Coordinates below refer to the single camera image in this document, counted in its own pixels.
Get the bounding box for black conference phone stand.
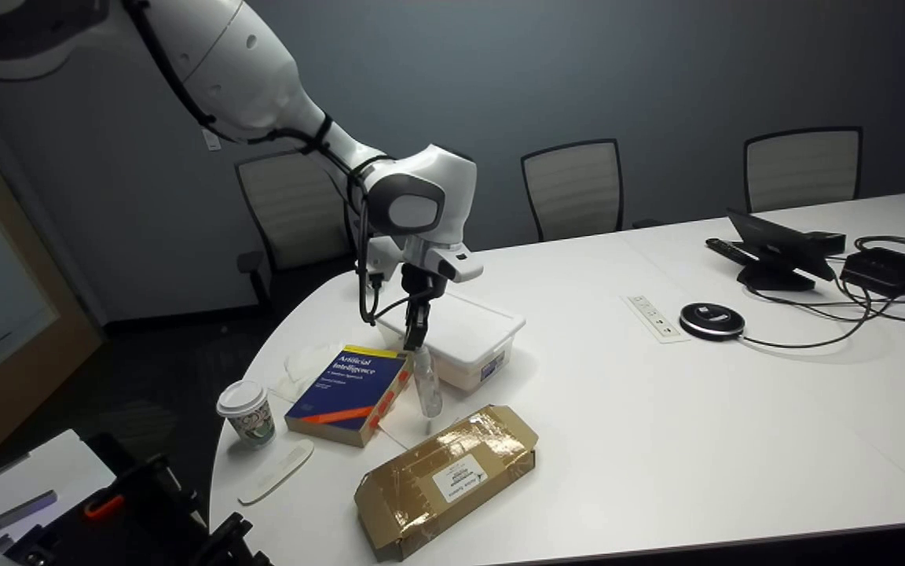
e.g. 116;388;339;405
703;210;852;295

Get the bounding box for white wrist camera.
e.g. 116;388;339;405
416;243;487;287

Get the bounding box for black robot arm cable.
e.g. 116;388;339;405
121;0;416;331

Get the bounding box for white plastic lidded container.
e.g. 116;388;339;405
371;287;527;397

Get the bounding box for white paper box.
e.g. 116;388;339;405
0;424;121;552

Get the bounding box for taped brown cardboard box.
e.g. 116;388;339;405
353;401;544;563

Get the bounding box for white paper sheet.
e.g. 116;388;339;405
233;440;319;508

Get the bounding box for round black speaker puck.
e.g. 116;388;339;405
679;297;752;345

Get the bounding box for blue and yellow book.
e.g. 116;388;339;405
283;344;416;450

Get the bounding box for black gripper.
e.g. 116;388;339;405
398;260;445;356

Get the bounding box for white remote control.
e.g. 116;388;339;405
625;291;684;345

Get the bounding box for clear plastic sheet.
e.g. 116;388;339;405
371;377;445;453

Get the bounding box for black table cables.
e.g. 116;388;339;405
738;234;905;356

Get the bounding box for paper coffee cup with lid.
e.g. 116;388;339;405
214;377;281;453

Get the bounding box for black equipment with orange handle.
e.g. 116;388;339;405
6;450;273;566

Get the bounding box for black power adapter box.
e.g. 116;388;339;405
839;236;905;297

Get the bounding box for black framed mesh office chair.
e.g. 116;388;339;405
520;134;629;246
233;147;383;309
741;126;868;216

